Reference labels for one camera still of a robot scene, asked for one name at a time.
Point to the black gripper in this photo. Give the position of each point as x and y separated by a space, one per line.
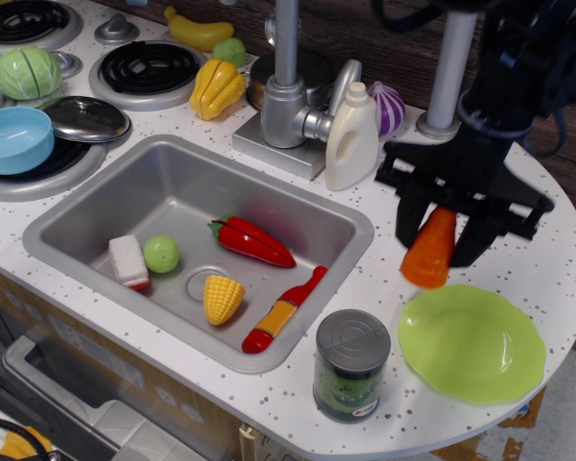
467 174

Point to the orange toy carrot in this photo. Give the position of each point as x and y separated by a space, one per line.
427 262

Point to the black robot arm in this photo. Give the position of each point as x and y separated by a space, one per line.
527 70

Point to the light green plastic plate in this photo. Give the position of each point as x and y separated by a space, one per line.
471 344

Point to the grey support pole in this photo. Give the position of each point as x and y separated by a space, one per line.
439 121

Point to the cream toy detergent bottle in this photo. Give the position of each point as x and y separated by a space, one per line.
352 146

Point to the purple white toy onion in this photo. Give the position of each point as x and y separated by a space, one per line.
390 108

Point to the green toy can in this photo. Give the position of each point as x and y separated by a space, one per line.
352 350

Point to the silver toy faucet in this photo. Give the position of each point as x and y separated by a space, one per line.
288 133

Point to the silver toy pot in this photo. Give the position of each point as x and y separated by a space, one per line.
316 70

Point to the grey toy sink basin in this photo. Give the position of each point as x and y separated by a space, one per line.
167 185

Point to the red toy chili pepper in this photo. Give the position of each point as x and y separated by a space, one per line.
241 236

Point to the red toy ketchup bottle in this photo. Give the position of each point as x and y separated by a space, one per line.
283 310

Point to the yellow toy corn cob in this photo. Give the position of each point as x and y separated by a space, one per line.
222 298

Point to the yellow toy bell pepper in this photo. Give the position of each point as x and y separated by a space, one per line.
218 85

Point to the small green toy vegetable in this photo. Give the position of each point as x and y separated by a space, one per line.
231 50

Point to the green toy apple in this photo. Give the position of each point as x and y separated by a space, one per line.
161 253

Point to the yellow toy banana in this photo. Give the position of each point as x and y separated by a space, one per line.
200 36

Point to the white red toy sponge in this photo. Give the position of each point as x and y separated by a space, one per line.
127 262

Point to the back right stove burner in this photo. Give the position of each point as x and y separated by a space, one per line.
146 75

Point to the stove burner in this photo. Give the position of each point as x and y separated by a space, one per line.
48 25
70 164
146 75

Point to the silver pot lid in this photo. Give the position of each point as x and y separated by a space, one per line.
86 119

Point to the grey stove knob rear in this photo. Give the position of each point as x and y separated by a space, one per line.
118 30

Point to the front left stove burner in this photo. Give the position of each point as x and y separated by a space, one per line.
70 164

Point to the light blue toy bowl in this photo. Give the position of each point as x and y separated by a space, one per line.
26 139

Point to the back left stove burner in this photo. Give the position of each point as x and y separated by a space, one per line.
48 25

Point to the green toy cabbage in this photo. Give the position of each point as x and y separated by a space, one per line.
29 73

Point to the yellow toy on floor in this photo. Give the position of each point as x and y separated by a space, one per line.
15 446

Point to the grey oven door handle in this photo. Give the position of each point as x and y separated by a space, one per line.
97 424

